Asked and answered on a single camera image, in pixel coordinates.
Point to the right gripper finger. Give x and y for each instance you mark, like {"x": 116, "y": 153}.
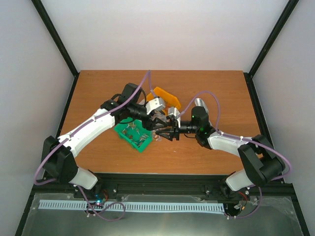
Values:
{"x": 172, "y": 123}
{"x": 167, "y": 134}

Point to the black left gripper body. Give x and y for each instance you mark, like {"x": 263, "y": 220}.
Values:
{"x": 134, "y": 107}

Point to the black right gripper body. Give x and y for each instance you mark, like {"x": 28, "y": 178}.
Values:
{"x": 193, "y": 129}

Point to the clear plastic jar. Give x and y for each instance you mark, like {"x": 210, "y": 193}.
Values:
{"x": 154, "y": 114}

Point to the green plastic candy bin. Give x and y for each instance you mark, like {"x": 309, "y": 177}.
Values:
{"x": 132, "y": 131}

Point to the orange plastic candy bin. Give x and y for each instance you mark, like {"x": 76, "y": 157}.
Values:
{"x": 170, "y": 100}

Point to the metal candy scoop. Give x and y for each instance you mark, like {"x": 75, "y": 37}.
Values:
{"x": 200, "y": 103}

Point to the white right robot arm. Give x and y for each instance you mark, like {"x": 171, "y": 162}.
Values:
{"x": 261, "y": 164}

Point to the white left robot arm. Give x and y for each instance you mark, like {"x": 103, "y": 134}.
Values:
{"x": 58, "y": 157}

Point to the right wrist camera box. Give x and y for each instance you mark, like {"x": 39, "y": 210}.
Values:
{"x": 174, "y": 114}

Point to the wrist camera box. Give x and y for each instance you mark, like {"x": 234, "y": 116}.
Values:
{"x": 157, "y": 104}
{"x": 174, "y": 114}

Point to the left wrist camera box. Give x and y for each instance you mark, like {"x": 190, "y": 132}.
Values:
{"x": 157, "y": 104}

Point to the light blue slotted cable duct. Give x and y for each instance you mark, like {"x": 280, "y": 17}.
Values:
{"x": 138, "y": 207}

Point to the black aluminium frame base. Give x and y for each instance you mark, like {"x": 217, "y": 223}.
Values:
{"x": 279, "y": 214}

